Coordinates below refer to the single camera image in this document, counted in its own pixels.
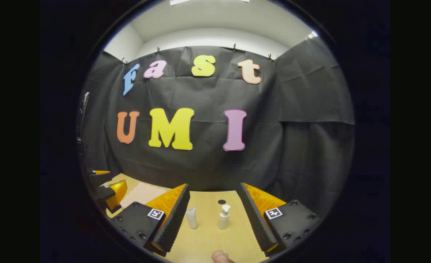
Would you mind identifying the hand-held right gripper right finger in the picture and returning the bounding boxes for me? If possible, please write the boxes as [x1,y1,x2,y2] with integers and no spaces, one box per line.
[236,183,322,257]

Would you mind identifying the white pump bottle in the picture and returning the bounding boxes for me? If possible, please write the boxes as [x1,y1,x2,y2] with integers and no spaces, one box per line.
[217,204,231,230]

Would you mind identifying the beige pink suitcase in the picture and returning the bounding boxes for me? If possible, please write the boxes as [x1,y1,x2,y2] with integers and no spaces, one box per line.
[120,182,172,210]

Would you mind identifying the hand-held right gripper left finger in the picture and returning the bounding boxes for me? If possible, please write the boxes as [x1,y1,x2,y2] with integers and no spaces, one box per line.
[110,183,191,257]

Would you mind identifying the white squeeze tube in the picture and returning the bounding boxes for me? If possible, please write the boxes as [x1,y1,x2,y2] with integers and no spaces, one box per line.
[185,206,198,230]

